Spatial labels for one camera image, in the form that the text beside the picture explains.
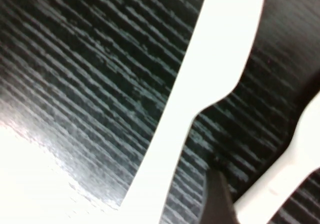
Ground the translucent white plastic knife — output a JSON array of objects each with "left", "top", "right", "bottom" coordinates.
[{"left": 112, "top": 0, "right": 269, "bottom": 224}]

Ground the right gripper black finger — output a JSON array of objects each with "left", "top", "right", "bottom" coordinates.
[{"left": 199, "top": 168, "right": 240, "bottom": 224}]

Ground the translucent white plastic fork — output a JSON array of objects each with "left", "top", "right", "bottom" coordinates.
[{"left": 232, "top": 93, "right": 320, "bottom": 224}]

